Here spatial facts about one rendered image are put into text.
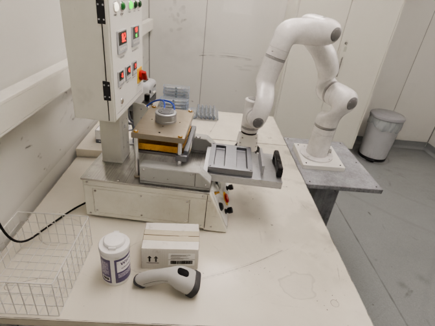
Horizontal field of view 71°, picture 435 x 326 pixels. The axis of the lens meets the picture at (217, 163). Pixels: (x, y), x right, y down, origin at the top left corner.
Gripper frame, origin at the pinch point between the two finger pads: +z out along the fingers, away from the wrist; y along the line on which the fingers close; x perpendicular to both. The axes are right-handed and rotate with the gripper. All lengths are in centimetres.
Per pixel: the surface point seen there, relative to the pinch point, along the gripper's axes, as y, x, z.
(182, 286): 35, 71, 2
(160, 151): 42, 32, -21
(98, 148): 72, -14, 3
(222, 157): 17.5, 26.1, -15.3
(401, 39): -218, -193, -47
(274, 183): 0.5, 41.8, -13.6
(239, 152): 9.8, 22.1, -15.3
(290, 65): -87, -169, -15
